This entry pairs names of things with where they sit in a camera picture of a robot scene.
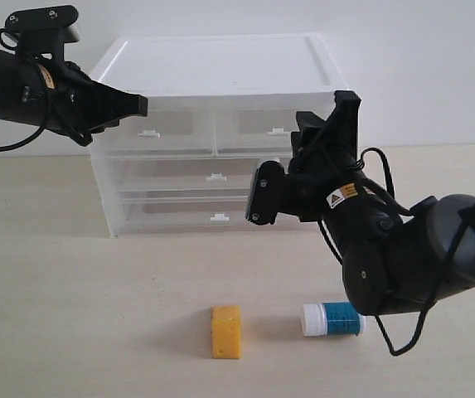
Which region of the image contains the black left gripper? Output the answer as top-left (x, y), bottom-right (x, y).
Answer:
top-left (11, 57), bottom-right (148, 146)

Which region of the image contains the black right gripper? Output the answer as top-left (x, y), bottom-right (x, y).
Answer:
top-left (286, 90), bottom-right (385, 222)

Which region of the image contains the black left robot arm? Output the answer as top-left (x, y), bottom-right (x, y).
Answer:
top-left (0, 50), bottom-right (148, 147)

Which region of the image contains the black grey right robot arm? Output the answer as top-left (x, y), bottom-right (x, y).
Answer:
top-left (288, 90), bottom-right (475, 315)

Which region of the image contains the translucent middle wide drawer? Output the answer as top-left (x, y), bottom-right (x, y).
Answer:
top-left (110, 153), bottom-right (296, 192)

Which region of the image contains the translucent wide drawer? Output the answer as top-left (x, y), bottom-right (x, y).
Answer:
top-left (116, 196), bottom-right (316, 235)
top-left (110, 153), bottom-right (296, 192)

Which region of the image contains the white plastic drawer cabinet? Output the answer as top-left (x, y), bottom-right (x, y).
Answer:
top-left (90, 33), bottom-right (346, 237)

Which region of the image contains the translucent bottom wide drawer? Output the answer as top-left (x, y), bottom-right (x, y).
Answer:
top-left (116, 196), bottom-right (316, 235)

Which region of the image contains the yellow cheese block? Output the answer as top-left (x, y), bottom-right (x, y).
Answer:
top-left (211, 305), bottom-right (241, 359)

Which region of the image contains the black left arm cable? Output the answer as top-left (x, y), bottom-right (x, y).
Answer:
top-left (0, 124), bottom-right (46, 153)

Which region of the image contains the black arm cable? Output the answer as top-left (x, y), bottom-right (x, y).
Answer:
top-left (315, 147), bottom-right (475, 357)
top-left (0, 124), bottom-right (46, 153)

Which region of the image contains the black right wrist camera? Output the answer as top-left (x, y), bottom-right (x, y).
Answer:
top-left (245, 158), bottom-right (288, 226)

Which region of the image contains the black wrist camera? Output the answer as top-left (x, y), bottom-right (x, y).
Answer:
top-left (0, 5), bottom-right (80, 62)
top-left (245, 158), bottom-right (288, 226)

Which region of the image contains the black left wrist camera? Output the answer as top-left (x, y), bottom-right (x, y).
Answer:
top-left (0, 5), bottom-right (80, 62)

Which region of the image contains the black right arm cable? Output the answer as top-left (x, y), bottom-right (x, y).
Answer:
top-left (315, 147), bottom-right (475, 357)

